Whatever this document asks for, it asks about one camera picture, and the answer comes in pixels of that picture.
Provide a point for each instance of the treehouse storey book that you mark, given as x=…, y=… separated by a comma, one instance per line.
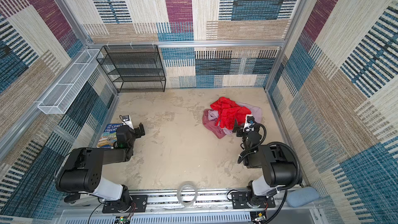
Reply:
x=109, y=136

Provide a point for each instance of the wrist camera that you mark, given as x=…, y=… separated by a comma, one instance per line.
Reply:
x=126, y=120
x=249, y=124

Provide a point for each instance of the green circuit board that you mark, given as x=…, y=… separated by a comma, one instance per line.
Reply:
x=122, y=220

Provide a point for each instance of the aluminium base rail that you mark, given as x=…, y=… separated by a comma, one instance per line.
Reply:
x=213, y=206

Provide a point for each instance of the lavender cloth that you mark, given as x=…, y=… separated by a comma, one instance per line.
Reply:
x=255, y=111

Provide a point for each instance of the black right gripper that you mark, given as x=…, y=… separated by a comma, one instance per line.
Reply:
x=240, y=129

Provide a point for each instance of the pink ribbed cloth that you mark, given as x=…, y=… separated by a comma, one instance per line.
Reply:
x=209, y=121

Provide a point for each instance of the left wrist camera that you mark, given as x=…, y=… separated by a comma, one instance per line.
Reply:
x=126, y=120

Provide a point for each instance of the black wire shelf rack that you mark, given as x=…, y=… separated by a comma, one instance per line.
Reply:
x=133, y=68

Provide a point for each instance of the clear tape roll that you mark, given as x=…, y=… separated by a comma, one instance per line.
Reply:
x=187, y=194

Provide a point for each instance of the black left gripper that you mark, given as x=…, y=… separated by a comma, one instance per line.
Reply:
x=136, y=131

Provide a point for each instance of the small right circuit board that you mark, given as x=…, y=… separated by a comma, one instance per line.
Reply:
x=258, y=217

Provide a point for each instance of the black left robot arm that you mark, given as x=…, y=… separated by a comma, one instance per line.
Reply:
x=82, y=173

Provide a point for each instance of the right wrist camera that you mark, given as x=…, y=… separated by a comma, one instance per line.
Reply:
x=249, y=124

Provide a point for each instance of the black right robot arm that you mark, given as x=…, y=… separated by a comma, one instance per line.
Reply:
x=281, y=169

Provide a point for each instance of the light blue sponge pad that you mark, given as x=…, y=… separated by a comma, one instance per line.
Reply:
x=302, y=197

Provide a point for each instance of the red cloth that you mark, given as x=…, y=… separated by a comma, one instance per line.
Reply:
x=229, y=113

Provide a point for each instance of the white wire mesh basket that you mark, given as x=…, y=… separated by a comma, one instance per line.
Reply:
x=59, y=99

